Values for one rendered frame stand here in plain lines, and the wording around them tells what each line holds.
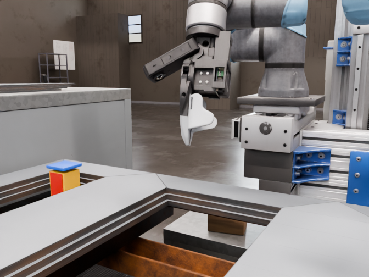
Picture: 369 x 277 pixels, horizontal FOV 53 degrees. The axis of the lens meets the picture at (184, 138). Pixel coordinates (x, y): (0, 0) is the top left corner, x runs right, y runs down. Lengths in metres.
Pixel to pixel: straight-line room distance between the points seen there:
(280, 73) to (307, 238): 0.60
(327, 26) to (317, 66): 1.16
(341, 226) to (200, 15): 0.44
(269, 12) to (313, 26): 11.24
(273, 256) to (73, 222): 0.34
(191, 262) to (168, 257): 0.06
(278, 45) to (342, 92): 0.30
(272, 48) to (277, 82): 0.10
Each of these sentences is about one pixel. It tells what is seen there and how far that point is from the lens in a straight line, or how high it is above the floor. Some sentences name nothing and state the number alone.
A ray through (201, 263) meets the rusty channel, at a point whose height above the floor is 0.70.
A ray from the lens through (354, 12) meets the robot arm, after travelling 0.54.
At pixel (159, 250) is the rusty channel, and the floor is 0.71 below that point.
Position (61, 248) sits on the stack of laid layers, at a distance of 0.63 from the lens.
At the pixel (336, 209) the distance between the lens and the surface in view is 0.78.
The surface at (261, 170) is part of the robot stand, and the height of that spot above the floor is 0.84.
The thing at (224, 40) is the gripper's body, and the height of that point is 1.17.
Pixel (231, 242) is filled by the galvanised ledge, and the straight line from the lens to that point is 1.00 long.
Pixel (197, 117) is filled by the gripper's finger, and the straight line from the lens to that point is 0.65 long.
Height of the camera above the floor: 1.11
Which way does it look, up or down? 10 degrees down
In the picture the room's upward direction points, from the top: straight up
